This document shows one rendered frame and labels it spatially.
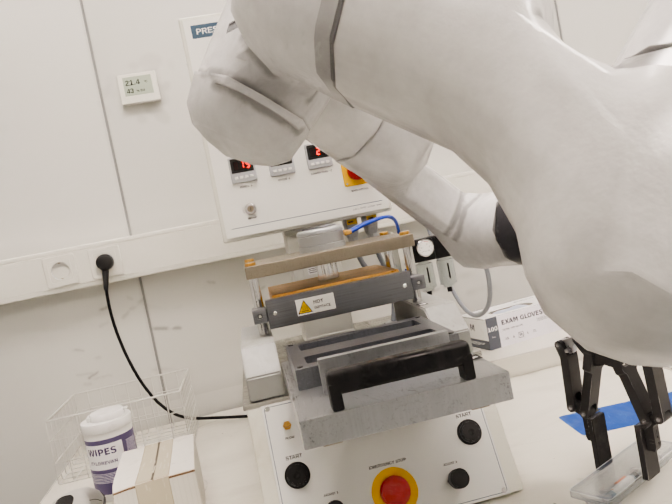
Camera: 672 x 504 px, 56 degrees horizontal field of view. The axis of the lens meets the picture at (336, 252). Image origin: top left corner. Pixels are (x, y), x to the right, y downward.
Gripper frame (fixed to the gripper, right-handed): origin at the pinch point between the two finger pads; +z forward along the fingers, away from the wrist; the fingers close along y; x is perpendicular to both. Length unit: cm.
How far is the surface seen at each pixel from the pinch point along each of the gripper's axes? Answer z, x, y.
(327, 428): -15.9, -39.7, -6.5
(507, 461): 0.6, -8.8, -11.8
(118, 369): -11, -27, -110
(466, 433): -4.2, -12.5, -14.8
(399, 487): -0.1, -22.8, -18.4
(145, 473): -4, -45, -50
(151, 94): -73, -10, -99
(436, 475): 0.0, -17.6, -16.7
